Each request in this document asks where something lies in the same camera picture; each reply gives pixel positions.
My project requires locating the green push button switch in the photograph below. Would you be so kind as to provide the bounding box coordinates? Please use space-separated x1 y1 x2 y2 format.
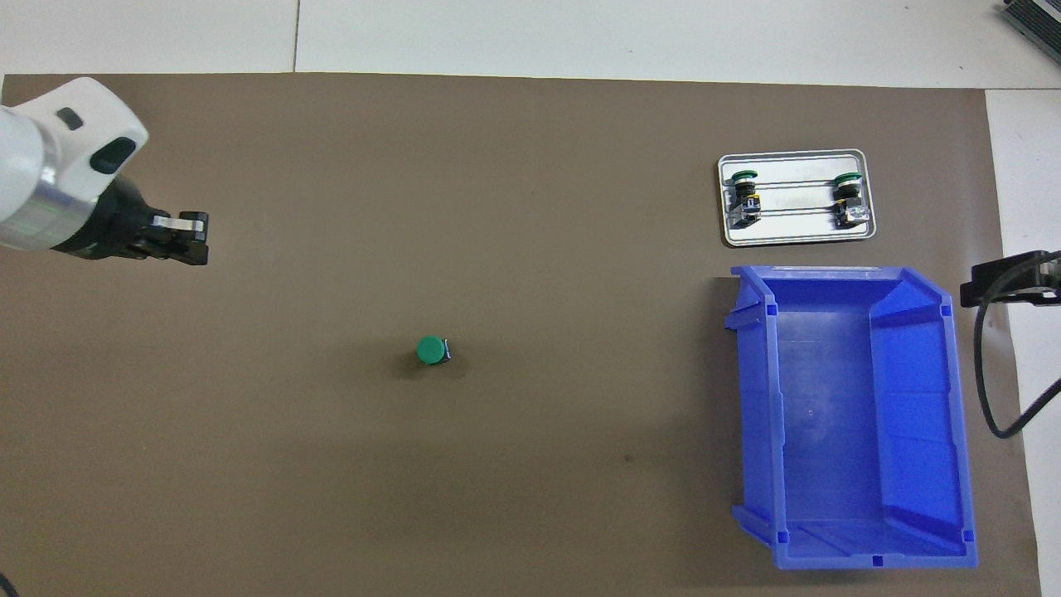
414 334 453 367
723 168 763 230
831 172 871 231

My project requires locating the brown table mat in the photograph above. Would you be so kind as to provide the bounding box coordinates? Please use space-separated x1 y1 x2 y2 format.
0 72 1042 597

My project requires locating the grey ribbed metal device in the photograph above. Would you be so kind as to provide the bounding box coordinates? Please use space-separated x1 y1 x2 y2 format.
998 0 1061 53

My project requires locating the blue plastic storage bin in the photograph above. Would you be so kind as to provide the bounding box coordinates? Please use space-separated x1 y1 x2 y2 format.
724 265 980 570

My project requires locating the silver metal tray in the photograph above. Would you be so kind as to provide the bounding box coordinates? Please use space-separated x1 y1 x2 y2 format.
717 148 878 248

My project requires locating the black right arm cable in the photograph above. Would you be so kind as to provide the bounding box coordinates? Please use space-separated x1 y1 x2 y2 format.
975 257 1061 441

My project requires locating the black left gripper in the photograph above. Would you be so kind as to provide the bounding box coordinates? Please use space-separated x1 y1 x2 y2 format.
50 176 211 267

